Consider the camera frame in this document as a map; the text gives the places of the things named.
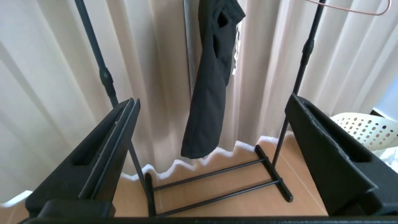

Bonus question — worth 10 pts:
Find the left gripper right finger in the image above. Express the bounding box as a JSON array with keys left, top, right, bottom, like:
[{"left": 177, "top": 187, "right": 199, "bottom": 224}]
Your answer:
[{"left": 284, "top": 93, "right": 398, "bottom": 217}]

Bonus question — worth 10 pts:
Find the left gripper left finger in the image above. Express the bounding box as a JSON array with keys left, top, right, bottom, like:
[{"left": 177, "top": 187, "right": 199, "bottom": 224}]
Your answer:
[{"left": 25, "top": 98, "right": 142, "bottom": 218}]

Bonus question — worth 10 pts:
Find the black garment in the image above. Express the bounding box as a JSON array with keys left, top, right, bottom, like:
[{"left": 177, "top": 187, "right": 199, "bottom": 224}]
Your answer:
[{"left": 180, "top": 0, "right": 246, "bottom": 159}]

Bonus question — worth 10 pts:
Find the white laundry basket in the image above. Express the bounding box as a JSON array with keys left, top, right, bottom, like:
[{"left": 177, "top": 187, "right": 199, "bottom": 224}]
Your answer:
[{"left": 330, "top": 112, "right": 398, "bottom": 153}]

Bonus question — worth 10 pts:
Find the black clothes rack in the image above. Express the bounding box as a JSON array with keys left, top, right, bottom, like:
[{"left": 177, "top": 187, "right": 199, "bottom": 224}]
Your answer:
[{"left": 73, "top": 0, "right": 327, "bottom": 218}]

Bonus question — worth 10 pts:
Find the pink clothes hanger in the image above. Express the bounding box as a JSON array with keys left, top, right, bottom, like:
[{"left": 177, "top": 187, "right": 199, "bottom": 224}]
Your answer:
[{"left": 306, "top": 0, "right": 392, "bottom": 16}]

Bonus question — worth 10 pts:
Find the white garment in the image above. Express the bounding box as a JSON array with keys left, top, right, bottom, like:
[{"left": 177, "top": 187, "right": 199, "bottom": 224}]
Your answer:
[{"left": 373, "top": 146, "right": 398, "bottom": 174}]

